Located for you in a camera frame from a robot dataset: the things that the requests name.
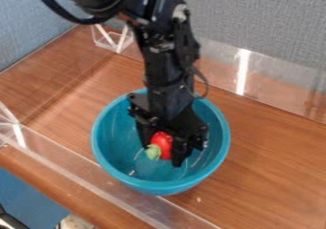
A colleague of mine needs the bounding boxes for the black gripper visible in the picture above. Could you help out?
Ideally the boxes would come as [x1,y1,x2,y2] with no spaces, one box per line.
[126,93,210,168]

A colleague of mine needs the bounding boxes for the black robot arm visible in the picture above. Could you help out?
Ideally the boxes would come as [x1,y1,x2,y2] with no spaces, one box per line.
[73,0,208,167]

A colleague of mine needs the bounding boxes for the clear acrylic front barrier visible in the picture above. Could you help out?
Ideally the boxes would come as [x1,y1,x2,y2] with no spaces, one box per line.
[0,103,222,229]

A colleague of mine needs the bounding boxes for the clear acrylic back barrier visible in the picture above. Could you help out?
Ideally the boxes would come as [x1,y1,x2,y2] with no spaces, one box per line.
[197,42,326,124]

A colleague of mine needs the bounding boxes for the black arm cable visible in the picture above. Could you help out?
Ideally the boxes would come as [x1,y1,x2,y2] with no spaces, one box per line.
[27,0,129,26]

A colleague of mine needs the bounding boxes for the clear acrylic corner bracket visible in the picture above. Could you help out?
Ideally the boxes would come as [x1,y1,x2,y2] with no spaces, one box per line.
[93,24,134,54]

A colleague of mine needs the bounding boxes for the red toy strawberry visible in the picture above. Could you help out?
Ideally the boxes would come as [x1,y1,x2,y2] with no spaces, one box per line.
[146,132,173,160]

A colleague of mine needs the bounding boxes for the clear acrylic barrier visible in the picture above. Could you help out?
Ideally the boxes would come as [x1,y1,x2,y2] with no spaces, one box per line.
[197,42,326,124]
[0,103,222,229]

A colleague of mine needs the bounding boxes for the dark object bottom left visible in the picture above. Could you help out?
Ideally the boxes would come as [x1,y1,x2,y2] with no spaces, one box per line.
[0,205,30,229]

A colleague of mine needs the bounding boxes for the blue plastic bowl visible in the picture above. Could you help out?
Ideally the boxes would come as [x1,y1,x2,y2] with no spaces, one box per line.
[92,95,232,196]

